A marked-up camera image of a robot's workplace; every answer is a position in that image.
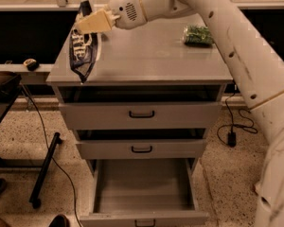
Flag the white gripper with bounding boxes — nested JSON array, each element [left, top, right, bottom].
[[75, 0, 193, 34]]

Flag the blue chip bag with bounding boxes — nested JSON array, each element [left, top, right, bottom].
[[68, 0, 102, 84]]

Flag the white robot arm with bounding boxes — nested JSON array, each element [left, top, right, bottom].
[[75, 0, 284, 227]]

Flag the grey drawer cabinet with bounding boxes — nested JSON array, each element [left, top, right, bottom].
[[45, 5, 234, 178]]

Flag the grey top drawer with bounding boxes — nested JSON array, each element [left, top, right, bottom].
[[59, 101, 222, 130]]

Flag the grey drawer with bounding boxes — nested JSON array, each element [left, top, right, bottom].
[[80, 158, 209, 227], [76, 134, 205, 160], [59, 101, 222, 130]]

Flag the grey middle drawer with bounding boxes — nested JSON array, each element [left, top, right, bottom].
[[76, 134, 205, 160]]

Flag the grey bottom drawer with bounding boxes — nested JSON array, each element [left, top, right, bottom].
[[80, 158, 209, 227]]

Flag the green crushed can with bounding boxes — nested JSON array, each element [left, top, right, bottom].
[[183, 25, 214, 45]]

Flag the dark side table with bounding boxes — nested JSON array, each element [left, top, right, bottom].
[[0, 71, 21, 123]]

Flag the black table leg left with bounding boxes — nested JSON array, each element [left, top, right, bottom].
[[29, 132, 62, 209]]

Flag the black shoe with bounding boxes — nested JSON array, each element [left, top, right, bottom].
[[48, 215, 70, 227]]

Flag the black floor cable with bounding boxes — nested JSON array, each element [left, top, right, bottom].
[[20, 86, 83, 227]]

